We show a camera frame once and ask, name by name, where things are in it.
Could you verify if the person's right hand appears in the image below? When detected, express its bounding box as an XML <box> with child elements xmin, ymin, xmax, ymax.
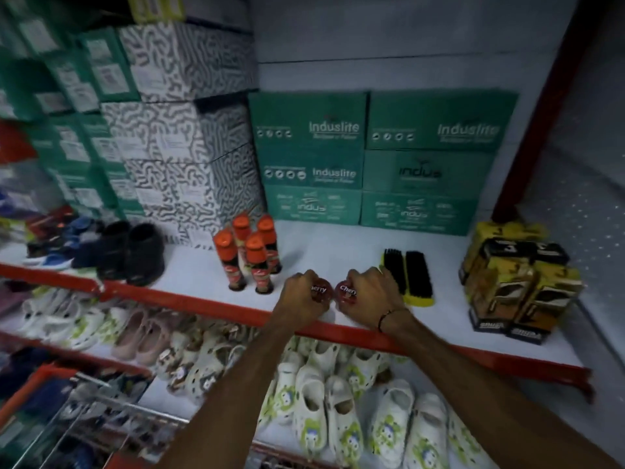
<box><xmin>336</xmin><ymin>267</ymin><xmax>411</xmax><ymax>334</ymax></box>

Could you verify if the pile of yellow black boxes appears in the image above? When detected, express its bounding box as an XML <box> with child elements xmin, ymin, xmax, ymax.
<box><xmin>458</xmin><ymin>220</ymin><xmax>585</xmax><ymax>346</ymax></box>

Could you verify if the orange cap polish bottle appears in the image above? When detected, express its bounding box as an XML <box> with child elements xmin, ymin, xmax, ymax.
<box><xmin>231</xmin><ymin>213</ymin><xmax>253</xmax><ymax>276</ymax></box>
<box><xmin>257</xmin><ymin>215</ymin><xmax>283</xmax><ymax>275</ymax></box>
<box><xmin>244</xmin><ymin>232</ymin><xmax>274</xmax><ymax>295</ymax></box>
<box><xmin>213</xmin><ymin>230</ymin><xmax>248</xmax><ymax>292</ymax></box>

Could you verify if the round red polish tin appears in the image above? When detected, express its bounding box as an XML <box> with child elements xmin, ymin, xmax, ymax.
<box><xmin>334</xmin><ymin>280</ymin><xmax>358</xmax><ymax>309</ymax></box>
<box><xmin>312</xmin><ymin>277</ymin><xmax>335</xmax><ymax>304</ymax></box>

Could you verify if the red shelf upright post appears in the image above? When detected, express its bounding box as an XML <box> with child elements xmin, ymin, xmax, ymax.
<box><xmin>490</xmin><ymin>0</ymin><xmax>613</xmax><ymax>224</ymax></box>

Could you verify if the person's left hand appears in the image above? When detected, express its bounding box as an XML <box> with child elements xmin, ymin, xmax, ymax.
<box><xmin>272</xmin><ymin>270</ymin><xmax>335</xmax><ymax>334</ymax></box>

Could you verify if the pink shoe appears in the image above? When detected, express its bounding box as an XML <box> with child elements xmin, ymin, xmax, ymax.
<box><xmin>135</xmin><ymin>315</ymin><xmax>172</xmax><ymax>368</ymax></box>
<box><xmin>111</xmin><ymin>307</ymin><xmax>149</xmax><ymax>362</ymax></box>

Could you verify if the stack of green shoe boxes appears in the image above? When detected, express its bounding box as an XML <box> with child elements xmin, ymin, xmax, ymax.
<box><xmin>247</xmin><ymin>89</ymin><xmax>519</xmax><ymax>237</ymax></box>

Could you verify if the black bristle yellow shoe brush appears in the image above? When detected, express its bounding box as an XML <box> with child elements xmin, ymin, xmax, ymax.
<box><xmin>380</xmin><ymin>248</ymin><xmax>407</xmax><ymax>296</ymax></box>
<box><xmin>403</xmin><ymin>250</ymin><xmax>435</xmax><ymax>307</ymax></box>

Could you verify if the black white patterned shoe box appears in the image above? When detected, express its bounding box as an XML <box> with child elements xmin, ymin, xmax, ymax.
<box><xmin>100</xmin><ymin>100</ymin><xmax>255</xmax><ymax>164</ymax></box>
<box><xmin>123</xmin><ymin>144</ymin><xmax>262</xmax><ymax>210</ymax></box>
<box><xmin>159</xmin><ymin>188</ymin><xmax>267</xmax><ymax>250</ymax></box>
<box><xmin>117</xmin><ymin>21</ymin><xmax>259</xmax><ymax>103</ymax></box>

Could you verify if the short red shelf rail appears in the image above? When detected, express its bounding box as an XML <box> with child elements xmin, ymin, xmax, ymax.
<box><xmin>0</xmin><ymin>331</ymin><xmax>154</xmax><ymax>379</ymax></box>

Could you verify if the person's left forearm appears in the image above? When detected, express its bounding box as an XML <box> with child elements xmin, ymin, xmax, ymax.
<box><xmin>159</xmin><ymin>320</ymin><xmax>313</xmax><ymax>469</ymax></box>

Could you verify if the red shelf edge rail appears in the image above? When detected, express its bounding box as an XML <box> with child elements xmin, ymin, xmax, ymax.
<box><xmin>0</xmin><ymin>263</ymin><xmax>595</xmax><ymax>401</ymax></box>

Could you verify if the row of white printed clogs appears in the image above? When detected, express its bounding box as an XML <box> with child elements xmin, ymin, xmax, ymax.
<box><xmin>17</xmin><ymin>293</ymin><xmax>494</xmax><ymax>469</ymax></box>

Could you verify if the black shoe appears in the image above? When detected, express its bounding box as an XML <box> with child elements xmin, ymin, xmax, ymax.
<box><xmin>96</xmin><ymin>220</ymin><xmax>132</xmax><ymax>281</ymax></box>
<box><xmin>125</xmin><ymin>222</ymin><xmax>166</xmax><ymax>288</ymax></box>

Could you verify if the yellow green box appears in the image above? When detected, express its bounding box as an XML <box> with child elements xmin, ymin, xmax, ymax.
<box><xmin>126</xmin><ymin>0</ymin><xmax>187</xmax><ymax>24</ymax></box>

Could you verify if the black thread bracelet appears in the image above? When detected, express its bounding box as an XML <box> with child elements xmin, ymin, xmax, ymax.
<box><xmin>377</xmin><ymin>307</ymin><xmax>411</xmax><ymax>334</ymax></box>

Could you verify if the row of colourful shoes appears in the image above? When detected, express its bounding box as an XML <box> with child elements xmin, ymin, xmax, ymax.
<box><xmin>20</xmin><ymin>207</ymin><xmax>101</xmax><ymax>270</ymax></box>

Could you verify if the wire shopping cart red handle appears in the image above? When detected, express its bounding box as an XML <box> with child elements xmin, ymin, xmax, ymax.
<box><xmin>0</xmin><ymin>362</ymin><xmax>342</xmax><ymax>469</ymax></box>

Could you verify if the red box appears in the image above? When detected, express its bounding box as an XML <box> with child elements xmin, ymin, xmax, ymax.
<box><xmin>0</xmin><ymin>121</ymin><xmax>37</xmax><ymax>164</ymax></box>

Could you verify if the person's right forearm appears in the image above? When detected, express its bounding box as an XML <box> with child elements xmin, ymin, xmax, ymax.
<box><xmin>380</xmin><ymin>312</ymin><xmax>623</xmax><ymax>469</ymax></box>

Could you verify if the wall of green labelled boxes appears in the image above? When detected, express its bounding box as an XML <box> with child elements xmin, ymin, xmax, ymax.
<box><xmin>0</xmin><ymin>9</ymin><xmax>147</xmax><ymax>225</ymax></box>

